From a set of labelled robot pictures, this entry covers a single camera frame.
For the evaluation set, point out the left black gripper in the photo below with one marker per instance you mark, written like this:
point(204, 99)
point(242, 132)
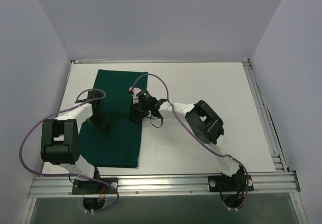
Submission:
point(99, 123)

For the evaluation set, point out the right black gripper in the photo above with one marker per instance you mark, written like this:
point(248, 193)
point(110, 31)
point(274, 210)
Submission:
point(137, 114)

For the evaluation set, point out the green surgical cloth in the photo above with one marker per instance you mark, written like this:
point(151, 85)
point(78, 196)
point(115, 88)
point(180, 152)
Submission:
point(119, 146)

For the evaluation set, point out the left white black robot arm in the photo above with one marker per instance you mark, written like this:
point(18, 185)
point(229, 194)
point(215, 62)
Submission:
point(60, 140)

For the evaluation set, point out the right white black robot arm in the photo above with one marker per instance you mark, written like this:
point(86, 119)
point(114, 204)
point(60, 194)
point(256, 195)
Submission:
point(199, 118)

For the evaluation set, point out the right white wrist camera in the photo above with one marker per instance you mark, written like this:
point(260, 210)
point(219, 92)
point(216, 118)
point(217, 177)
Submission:
point(133, 91)

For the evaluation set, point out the front aluminium rail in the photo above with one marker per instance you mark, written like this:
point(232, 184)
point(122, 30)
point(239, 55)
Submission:
point(165, 185)

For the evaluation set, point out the aluminium rail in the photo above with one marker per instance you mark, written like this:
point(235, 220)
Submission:
point(94, 61)
point(265, 119)
point(165, 185)

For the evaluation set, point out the back aluminium rail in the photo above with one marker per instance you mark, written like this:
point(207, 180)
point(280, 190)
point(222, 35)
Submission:
point(94, 61)

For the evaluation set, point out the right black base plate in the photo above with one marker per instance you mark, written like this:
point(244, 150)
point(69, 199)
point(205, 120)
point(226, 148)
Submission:
point(223, 183)

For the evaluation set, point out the right aluminium rail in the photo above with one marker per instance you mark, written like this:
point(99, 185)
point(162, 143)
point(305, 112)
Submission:
point(265, 119)

